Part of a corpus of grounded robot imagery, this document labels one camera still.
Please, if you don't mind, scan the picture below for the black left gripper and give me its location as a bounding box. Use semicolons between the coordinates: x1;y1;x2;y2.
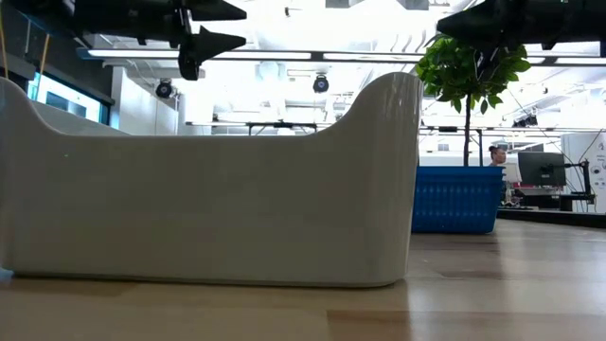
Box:
108;0;248;81

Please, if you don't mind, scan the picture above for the seated person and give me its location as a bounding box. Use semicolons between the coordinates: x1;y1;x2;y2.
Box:
487;145;508;168

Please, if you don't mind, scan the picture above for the blue perforated plastic basket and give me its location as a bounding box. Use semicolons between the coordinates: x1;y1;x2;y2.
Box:
415;165;506;174
412;170;506;181
410;177;506;235

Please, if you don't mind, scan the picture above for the blue lit window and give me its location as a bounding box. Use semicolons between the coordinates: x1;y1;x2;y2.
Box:
27;70;111;125

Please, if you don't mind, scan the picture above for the grey plastic basket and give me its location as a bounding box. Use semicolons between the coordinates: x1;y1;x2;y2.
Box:
0;71;424;289

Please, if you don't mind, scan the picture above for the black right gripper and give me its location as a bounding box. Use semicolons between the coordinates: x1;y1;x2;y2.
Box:
436;0;606;51

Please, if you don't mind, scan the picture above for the long linear light track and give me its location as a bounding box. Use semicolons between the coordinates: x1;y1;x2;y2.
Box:
78;46;606;66

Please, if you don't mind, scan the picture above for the black metal rig frame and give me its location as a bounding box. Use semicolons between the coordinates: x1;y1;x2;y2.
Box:
496;207;606;229

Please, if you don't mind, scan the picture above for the yellow cable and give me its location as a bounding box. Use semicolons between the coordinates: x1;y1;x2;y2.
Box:
38;31;51;77

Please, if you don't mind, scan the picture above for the black table frame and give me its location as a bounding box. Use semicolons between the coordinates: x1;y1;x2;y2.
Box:
245;121;319;138

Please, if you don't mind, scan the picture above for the green leafy potted tree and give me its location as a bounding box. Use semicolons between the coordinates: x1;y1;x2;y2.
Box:
415;33;532;168

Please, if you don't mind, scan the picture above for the black computer monitor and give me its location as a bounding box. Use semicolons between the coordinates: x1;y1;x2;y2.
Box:
517;151;567;188

